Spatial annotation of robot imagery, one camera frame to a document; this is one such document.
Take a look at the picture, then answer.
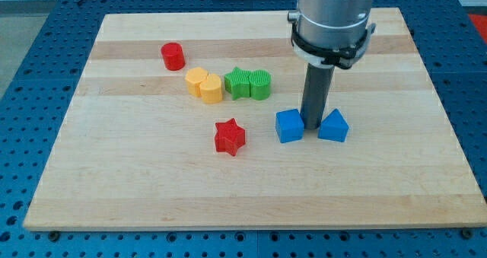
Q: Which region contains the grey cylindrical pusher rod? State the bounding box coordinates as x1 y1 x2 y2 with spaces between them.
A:
300 64 334 130

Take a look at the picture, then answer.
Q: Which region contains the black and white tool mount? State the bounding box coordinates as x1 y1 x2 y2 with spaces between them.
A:
291 22 376 69

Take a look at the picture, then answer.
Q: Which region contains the blue triangle block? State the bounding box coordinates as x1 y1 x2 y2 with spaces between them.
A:
318 109 349 142

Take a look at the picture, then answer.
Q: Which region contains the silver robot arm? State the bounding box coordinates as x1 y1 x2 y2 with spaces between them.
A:
288 0 375 129

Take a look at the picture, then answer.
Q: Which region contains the blue cube block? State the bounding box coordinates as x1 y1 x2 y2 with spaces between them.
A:
275 109 304 143

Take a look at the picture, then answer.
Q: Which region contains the green cylinder block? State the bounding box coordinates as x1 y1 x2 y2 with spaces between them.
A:
249 70 272 100

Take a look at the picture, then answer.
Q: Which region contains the green star block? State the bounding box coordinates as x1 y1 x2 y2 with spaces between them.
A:
224 67 251 100

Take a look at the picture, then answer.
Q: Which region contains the red star block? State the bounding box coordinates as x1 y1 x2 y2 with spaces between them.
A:
214 118 246 156

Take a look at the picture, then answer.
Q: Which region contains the yellow cylinder block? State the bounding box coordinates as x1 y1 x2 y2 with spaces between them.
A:
199 74 223 104

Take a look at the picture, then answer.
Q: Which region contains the yellow hexagon block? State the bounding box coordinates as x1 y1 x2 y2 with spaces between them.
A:
185 67 208 97

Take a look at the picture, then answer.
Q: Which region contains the red cylinder block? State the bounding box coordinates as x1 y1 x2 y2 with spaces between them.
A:
161 42 186 71

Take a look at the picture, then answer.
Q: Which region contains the wooden board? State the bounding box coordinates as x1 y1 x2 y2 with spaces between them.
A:
24 8 486 231

